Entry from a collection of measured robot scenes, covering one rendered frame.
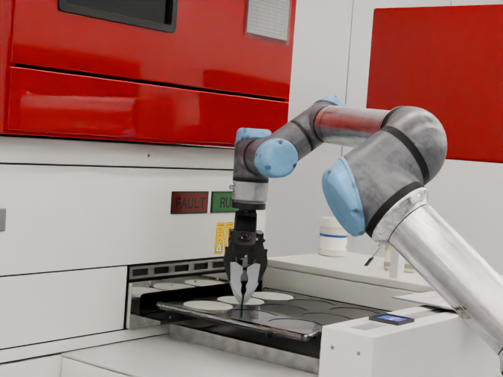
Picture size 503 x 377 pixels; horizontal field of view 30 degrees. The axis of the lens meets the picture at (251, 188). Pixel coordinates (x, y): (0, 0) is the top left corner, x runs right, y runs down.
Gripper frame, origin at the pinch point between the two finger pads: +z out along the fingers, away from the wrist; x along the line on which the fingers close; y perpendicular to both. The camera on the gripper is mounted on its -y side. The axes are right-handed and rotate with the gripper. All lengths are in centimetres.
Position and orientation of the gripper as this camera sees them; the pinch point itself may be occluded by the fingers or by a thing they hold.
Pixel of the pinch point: (242, 298)
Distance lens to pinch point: 195.7
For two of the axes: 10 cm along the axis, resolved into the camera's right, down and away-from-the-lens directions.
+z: -0.7, 10.0, 0.5
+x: -10.0, -0.7, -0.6
